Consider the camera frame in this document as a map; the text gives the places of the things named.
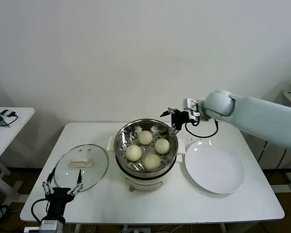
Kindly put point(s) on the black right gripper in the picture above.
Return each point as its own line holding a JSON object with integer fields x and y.
{"x": 180, "y": 119}

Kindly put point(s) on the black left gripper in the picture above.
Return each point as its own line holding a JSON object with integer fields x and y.
{"x": 59, "y": 196}

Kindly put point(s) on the white steamed baozi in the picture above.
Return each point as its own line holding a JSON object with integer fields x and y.
{"x": 162, "y": 146}
{"x": 152, "y": 162}
{"x": 134, "y": 153}
{"x": 145, "y": 137}

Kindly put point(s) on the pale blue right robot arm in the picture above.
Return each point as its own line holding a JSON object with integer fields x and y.
{"x": 252, "y": 114}

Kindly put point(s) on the stainless steel steamer basket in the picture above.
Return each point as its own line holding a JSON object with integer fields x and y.
{"x": 122, "y": 138}

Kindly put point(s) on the white round plate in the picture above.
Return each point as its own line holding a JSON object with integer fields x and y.
{"x": 213, "y": 167}

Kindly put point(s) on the white side table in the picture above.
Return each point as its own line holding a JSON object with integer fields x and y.
{"x": 19, "y": 126}

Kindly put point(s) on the white power strip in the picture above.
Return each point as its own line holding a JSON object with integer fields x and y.
{"x": 135, "y": 230}

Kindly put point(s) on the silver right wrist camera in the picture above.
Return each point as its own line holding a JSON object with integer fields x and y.
{"x": 191, "y": 108}

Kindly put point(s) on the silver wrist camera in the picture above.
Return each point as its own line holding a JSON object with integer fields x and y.
{"x": 191, "y": 108}
{"x": 49, "y": 226}

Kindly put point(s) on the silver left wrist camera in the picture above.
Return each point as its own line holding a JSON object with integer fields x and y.
{"x": 49, "y": 226}

